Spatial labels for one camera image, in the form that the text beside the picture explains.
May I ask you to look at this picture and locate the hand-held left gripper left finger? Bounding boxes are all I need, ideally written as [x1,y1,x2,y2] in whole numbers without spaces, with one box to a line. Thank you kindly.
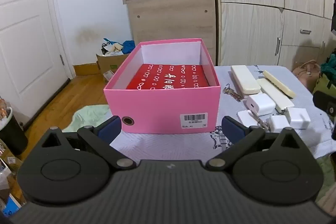
[39,116,135,170]

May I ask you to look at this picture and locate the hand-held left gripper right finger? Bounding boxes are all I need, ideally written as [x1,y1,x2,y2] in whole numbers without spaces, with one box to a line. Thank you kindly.
[206,116,302,170]

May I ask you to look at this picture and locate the white power adapter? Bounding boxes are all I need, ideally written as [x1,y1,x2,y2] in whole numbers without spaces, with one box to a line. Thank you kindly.
[246,94,276,116]
[286,107,311,130]
[237,110,259,128]
[269,115,291,133]

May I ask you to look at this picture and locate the metal keyring clip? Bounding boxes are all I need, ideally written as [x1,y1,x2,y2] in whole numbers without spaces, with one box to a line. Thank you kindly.
[251,113,271,132]

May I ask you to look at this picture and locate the metal keys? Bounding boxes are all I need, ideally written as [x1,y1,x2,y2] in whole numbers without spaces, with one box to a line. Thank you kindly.
[223,84,244,102]

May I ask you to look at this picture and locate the white thick remote control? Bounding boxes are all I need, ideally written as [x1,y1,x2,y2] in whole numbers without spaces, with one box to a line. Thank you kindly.
[230,65,261,98]

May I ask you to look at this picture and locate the pink shoe box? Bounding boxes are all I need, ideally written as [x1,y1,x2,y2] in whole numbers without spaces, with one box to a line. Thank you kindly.
[103,38,221,134]

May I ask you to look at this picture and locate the cream remote control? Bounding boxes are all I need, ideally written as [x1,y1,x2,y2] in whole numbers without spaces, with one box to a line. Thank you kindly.
[262,70,296,98]

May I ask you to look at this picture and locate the white rounded remote control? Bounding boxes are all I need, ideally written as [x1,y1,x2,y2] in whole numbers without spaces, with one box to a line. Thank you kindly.
[257,78,295,112]

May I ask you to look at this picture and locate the green bag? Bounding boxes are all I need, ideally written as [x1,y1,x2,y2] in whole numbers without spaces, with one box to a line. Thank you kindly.
[312,53,336,95]

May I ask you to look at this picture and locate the tan handbag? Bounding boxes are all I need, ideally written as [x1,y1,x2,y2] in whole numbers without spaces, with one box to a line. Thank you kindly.
[292,60,321,92]

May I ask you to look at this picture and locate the cardboard box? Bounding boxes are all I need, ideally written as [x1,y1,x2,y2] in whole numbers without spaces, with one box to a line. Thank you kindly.
[96,52,132,83]

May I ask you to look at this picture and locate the red printed paper sheet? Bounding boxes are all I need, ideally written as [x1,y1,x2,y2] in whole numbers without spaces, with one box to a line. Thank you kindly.
[126,63,212,90]

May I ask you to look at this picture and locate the blue plastic bag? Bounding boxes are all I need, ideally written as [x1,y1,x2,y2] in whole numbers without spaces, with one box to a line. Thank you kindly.
[123,40,136,55]

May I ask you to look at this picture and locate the black trash bin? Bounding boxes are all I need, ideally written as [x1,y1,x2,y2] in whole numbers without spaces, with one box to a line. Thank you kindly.
[0,107,28,157]

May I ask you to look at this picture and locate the wooden open cabinet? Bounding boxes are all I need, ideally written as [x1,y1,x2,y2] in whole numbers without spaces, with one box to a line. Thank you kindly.
[117,0,217,67]

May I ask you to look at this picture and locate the blue box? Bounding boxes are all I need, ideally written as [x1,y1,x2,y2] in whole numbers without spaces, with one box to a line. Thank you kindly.
[0,192,22,217]

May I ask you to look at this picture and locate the white door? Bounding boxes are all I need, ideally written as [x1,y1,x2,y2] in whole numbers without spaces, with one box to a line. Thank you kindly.
[0,0,72,131]

